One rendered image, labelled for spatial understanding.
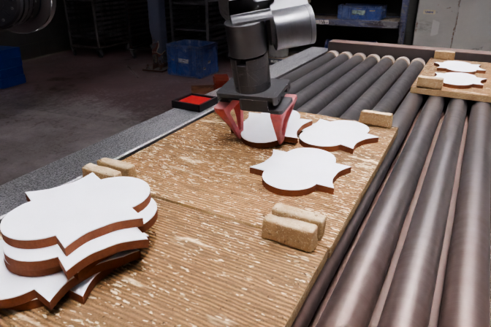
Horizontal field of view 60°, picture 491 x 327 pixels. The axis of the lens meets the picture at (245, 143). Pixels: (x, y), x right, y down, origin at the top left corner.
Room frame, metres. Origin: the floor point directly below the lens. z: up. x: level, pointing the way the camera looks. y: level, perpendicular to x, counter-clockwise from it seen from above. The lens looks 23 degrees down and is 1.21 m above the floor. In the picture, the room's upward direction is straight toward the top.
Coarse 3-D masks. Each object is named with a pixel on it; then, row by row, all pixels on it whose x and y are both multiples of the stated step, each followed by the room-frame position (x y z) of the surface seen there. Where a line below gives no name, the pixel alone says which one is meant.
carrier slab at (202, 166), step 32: (192, 128) 0.72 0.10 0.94; (224, 128) 0.72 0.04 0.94; (384, 128) 0.72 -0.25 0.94; (128, 160) 0.59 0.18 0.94; (160, 160) 0.59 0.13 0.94; (192, 160) 0.59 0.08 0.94; (224, 160) 0.59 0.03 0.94; (256, 160) 0.59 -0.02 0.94; (352, 160) 0.59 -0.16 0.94; (160, 192) 0.49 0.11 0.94; (192, 192) 0.49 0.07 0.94; (224, 192) 0.49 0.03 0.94; (256, 192) 0.49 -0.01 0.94; (320, 192) 0.49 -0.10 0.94; (352, 192) 0.49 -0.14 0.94; (256, 224) 0.41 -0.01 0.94
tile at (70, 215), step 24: (48, 192) 0.39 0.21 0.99; (72, 192) 0.39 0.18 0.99; (96, 192) 0.39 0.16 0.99; (120, 192) 0.39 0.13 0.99; (144, 192) 0.39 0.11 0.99; (24, 216) 0.35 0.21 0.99; (48, 216) 0.35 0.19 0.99; (72, 216) 0.35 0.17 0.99; (96, 216) 0.35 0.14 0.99; (120, 216) 0.35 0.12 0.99; (24, 240) 0.31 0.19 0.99; (48, 240) 0.31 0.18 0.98; (72, 240) 0.31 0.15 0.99
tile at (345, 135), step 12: (324, 120) 0.73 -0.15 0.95; (336, 120) 0.73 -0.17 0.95; (348, 120) 0.73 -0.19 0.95; (300, 132) 0.69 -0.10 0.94; (312, 132) 0.68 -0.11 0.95; (324, 132) 0.68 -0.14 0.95; (336, 132) 0.68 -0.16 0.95; (348, 132) 0.68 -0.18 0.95; (360, 132) 0.68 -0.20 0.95; (300, 144) 0.65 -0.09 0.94; (312, 144) 0.62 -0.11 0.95; (324, 144) 0.62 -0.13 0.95; (336, 144) 0.62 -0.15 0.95; (348, 144) 0.62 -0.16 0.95; (360, 144) 0.64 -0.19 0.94
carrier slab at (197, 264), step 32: (160, 224) 0.41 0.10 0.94; (192, 224) 0.41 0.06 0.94; (224, 224) 0.41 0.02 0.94; (160, 256) 0.35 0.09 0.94; (192, 256) 0.35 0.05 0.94; (224, 256) 0.35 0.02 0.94; (256, 256) 0.35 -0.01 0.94; (288, 256) 0.35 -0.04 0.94; (320, 256) 0.35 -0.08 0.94; (96, 288) 0.31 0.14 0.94; (128, 288) 0.31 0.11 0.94; (160, 288) 0.31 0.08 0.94; (192, 288) 0.31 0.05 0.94; (224, 288) 0.31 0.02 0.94; (256, 288) 0.31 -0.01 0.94; (288, 288) 0.31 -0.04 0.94; (0, 320) 0.27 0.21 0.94; (32, 320) 0.27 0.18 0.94; (64, 320) 0.27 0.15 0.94; (96, 320) 0.27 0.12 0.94; (128, 320) 0.27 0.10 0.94; (160, 320) 0.27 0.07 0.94; (192, 320) 0.27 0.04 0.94; (224, 320) 0.27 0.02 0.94; (256, 320) 0.27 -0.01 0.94; (288, 320) 0.27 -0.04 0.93
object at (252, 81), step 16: (240, 64) 0.62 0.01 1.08; (256, 64) 0.61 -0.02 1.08; (240, 80) 0.61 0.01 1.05; (256, 80) 0.61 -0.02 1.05; (272, 80) 0.65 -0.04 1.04; (288, 80) 0.64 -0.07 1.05; (224, 96) 0.63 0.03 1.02; (240, 96) 0.62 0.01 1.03; (256, 96) 0.60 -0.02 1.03; (272, 96) 0.60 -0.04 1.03
